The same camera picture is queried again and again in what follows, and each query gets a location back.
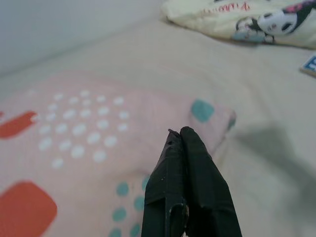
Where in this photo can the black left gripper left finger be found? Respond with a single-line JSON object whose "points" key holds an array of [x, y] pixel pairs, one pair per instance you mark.
{"points": [[163, 187]]}

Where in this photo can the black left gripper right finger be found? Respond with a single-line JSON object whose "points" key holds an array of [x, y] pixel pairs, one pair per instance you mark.
{"points": [[207, 192]]}

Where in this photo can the pink patterned pillow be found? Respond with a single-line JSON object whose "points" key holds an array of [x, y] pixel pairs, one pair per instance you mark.
{"points": [[148, 111]]}

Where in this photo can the bed with cream sheet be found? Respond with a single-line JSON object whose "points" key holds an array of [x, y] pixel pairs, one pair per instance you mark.
{"points": [[271, 160]]}

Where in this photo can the white book blue letters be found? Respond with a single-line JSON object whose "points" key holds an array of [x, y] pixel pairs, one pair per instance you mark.
{"points": [[309, 66]]}

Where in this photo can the cream cartoon print blanket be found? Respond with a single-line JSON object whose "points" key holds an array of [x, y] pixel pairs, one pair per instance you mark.
{"points": [[222, 19]]}

